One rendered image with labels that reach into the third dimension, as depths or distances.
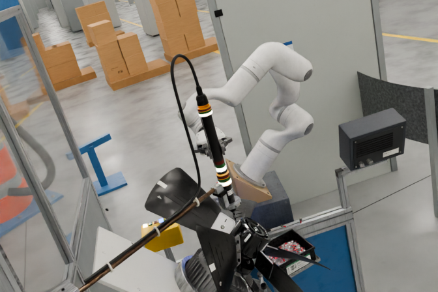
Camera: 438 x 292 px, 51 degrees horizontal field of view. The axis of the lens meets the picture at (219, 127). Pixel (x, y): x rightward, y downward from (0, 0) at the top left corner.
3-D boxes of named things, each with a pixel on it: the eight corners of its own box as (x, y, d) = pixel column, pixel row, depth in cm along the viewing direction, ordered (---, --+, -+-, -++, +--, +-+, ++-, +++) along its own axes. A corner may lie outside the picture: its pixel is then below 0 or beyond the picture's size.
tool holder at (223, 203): (227, 215, 149) (220, 190, 146) (213, 210, 154) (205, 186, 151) (245, 201, 155) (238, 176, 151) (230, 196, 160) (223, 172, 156)
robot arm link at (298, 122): (266, 140, 229) (292, 100, 224) (293, 161, 220) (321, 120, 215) (255, 137, 219) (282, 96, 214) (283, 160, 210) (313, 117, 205)
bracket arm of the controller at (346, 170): (338, 178, 201) (337, 173, 200) (335, 175, 204) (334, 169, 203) (387, 162, 203) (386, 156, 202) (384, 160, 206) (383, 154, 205)
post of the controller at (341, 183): (343, 209, 207) (337, 172, 200) (341, 206, 210) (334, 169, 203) (350, 207, 208) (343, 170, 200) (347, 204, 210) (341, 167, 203)
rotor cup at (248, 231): (257, 279, 147) (281, 248, 145) (221, 261, 142) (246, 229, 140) (246, 252, 160) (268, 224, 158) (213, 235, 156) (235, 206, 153)
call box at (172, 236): (148, 257, 192) (141, 237, 188) (147, 244, 202) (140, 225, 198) (185, 246, 194) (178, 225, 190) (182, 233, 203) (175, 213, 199)
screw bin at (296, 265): (274, 285, 182) (270, 271, 179) (253, 264, 196) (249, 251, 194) (318, 259, 189) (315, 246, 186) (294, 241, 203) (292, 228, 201)
